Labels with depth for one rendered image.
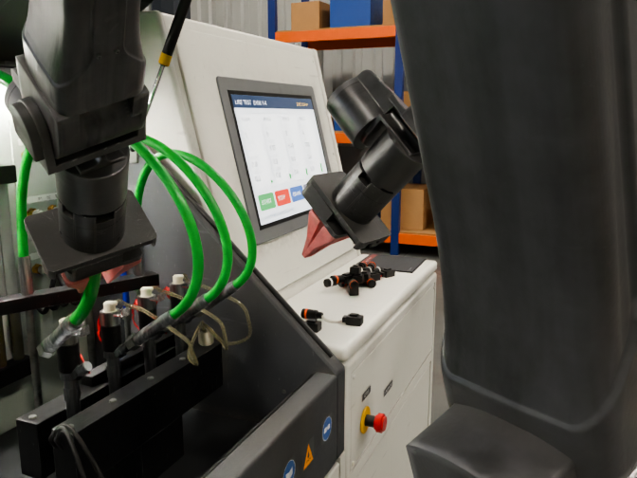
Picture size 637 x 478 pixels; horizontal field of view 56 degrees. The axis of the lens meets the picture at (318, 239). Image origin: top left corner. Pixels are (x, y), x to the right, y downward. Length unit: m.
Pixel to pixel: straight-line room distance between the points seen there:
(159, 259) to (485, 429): 1.00
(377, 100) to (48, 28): 0.38
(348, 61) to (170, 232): 6.58
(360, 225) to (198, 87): 0.58
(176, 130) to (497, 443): 1.00
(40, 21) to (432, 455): 0.33
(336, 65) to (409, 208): 2.32
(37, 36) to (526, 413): 0.35
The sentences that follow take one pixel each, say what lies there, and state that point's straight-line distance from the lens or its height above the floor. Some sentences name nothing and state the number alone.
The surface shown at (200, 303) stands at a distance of 0.91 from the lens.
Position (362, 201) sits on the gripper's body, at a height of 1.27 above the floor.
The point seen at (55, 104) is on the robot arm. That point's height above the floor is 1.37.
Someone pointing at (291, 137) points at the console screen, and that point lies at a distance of 1.46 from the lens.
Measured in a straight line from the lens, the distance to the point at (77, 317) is 0.69.
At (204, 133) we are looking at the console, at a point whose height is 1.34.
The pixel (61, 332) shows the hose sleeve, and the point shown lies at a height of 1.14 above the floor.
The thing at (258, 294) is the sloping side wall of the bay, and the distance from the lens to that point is 1.04.
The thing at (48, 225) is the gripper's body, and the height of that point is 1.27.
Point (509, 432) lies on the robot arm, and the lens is 0.18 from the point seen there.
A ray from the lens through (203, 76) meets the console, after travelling 1.21.
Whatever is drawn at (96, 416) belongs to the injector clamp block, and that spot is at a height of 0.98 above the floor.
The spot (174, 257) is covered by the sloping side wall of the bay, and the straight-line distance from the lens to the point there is 1.12.
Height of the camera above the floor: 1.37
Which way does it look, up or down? 11 degrees down
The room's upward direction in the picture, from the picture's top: straight up
